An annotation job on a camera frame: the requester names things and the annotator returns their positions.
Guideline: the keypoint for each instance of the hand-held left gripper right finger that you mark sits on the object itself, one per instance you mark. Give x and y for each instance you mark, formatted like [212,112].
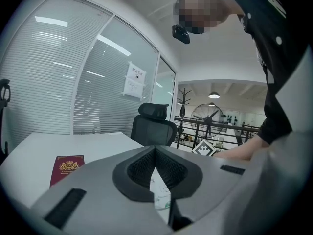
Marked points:
[212,185]

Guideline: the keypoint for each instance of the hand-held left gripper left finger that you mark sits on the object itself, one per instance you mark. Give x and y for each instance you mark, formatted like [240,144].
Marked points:
[102,199]

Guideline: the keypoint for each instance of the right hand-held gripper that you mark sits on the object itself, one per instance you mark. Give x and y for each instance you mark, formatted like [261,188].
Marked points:
[203,148]

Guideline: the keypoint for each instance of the white wet wipe pack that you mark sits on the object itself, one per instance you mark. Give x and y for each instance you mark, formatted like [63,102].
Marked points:
[161,192]

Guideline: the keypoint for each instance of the person's right forearm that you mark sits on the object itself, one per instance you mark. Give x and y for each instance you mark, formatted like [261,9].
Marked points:
[244,150]

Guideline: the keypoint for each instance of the black metal railing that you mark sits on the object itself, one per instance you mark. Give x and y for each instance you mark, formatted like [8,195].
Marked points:
[188,118]

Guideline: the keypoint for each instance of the small black pendant lamp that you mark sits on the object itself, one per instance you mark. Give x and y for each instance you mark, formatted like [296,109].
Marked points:
[211,104]

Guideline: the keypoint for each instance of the black coat stand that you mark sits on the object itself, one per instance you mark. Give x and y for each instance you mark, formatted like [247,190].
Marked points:
[182,109]

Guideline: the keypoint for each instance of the red hardcover book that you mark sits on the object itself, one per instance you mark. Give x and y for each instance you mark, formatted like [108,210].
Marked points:
[66,168]

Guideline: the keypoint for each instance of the black mesh office chair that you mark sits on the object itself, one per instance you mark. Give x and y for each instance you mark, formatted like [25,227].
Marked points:
[152,131]
[5,97]

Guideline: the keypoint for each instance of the large black pendant lamp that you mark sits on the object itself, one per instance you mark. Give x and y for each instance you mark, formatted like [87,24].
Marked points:
[214,95]

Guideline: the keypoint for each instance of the white paper notice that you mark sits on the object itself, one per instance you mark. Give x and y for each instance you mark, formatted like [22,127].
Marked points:
[134,81]

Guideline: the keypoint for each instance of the person's black shirt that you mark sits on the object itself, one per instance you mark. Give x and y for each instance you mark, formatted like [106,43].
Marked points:
[269,57]

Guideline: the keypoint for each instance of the person's head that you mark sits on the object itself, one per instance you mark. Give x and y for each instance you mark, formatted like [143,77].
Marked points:
[205,6]

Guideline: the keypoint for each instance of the black pedestal fan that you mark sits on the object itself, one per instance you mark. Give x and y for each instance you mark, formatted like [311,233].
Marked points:
[208,119]

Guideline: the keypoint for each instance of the row of black wall items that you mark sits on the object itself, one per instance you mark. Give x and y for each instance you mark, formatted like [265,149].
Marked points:
[230,119]

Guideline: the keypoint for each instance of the black head-worn camera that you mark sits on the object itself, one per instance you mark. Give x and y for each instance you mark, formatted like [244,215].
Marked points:
[181,34]

